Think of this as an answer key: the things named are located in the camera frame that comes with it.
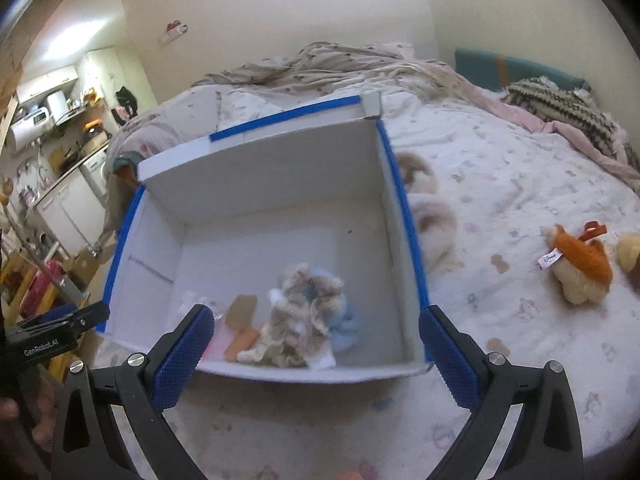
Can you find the white kitchen base cabinet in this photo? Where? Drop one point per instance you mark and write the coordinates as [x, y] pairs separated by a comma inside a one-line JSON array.
[[70, 205]]

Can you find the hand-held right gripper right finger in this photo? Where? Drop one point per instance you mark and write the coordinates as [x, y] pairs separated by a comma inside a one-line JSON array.
[[450, 360]]

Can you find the white kitchen appliance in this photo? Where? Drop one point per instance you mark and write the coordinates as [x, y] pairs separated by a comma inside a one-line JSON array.
[[30, 130]]

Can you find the wall hook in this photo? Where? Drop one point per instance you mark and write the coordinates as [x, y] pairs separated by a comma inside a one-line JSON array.
[[175, 31]]

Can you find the beige crochet soft toy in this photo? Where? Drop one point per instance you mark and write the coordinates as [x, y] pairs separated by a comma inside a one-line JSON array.
[[285, 335]]

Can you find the cream fluffy scrunchie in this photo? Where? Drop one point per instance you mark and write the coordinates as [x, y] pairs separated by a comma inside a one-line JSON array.
[[292, 285]]

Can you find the white cardboard box blue tape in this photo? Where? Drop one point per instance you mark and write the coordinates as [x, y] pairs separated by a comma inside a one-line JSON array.
[[280, 195]]

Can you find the person's left hand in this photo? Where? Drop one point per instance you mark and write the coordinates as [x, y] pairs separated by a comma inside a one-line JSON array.
[[44, 415]]

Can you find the yellow plush toy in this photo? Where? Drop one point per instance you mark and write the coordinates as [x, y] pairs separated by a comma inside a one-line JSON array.
[[631, 255]]

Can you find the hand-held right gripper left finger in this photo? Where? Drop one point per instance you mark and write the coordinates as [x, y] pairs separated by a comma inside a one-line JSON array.
[[182, 360]]

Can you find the crumpled printed duvet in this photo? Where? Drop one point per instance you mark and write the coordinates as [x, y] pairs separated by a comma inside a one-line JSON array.
[[325, 67]]

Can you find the striped knitted cushion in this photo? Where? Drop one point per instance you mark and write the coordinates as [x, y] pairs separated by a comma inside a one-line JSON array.
[[565, 105]]

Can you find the teal pillow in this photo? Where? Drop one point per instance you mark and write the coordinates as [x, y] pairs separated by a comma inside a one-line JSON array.
[[480, 67]]

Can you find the orange brown chipmunk plush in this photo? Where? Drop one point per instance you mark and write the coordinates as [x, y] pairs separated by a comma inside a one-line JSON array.
[[585, 265]]

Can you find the black hanging bag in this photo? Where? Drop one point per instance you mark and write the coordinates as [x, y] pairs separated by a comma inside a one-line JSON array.
[[123, 102]]

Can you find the white wall cabinet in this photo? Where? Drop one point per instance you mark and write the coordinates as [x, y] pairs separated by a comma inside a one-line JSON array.
[[100, 67]]

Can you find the clear plastic packet orange label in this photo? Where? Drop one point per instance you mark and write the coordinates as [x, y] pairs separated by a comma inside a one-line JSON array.
[[241, 310]]

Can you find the brown cardboard box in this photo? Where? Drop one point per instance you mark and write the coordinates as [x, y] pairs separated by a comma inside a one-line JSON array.
[[85, 264]]

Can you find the red box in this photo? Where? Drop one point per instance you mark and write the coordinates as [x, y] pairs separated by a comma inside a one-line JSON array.
[[37, 287]]

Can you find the printed white bed sheet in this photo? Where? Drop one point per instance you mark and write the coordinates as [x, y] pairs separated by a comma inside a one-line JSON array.
[[500, 210]]

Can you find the light blue fluffy scrunchie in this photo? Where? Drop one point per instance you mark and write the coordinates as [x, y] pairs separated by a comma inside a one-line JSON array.
[[345, 332]]

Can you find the cream brown plush toy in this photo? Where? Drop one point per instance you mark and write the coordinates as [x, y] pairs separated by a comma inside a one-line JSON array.
[[430, 220]]

